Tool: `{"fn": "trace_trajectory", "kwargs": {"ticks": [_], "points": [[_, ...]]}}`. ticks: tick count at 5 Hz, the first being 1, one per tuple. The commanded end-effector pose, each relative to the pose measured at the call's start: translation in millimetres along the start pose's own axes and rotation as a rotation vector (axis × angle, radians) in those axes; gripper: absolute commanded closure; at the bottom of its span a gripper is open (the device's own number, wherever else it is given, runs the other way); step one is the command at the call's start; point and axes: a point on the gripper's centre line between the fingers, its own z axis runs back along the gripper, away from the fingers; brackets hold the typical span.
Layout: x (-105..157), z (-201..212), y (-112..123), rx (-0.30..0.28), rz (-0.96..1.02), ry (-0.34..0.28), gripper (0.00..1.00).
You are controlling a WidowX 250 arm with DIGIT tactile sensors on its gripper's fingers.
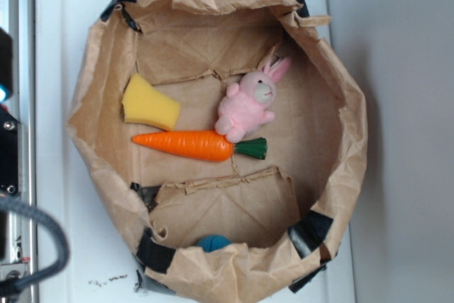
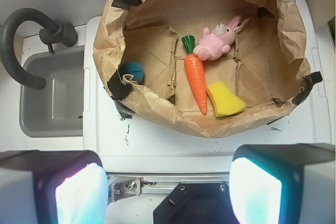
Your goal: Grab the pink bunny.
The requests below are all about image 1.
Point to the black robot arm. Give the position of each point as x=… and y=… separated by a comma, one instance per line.
x=5, y=69

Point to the brown paper bag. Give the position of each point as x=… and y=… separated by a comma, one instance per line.
x=285, y=215

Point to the orange toy carrot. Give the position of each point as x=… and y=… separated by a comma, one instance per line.
x=201, y=145

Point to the aluminium frame rail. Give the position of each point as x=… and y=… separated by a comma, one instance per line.
x=19, y=241

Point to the blue ball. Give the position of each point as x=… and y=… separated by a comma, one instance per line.
x=212, y=243

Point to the yellow sponge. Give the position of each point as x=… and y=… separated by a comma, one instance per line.
x=143, y=104

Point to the pink plush bunny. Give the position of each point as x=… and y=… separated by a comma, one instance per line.
x=245, y=107

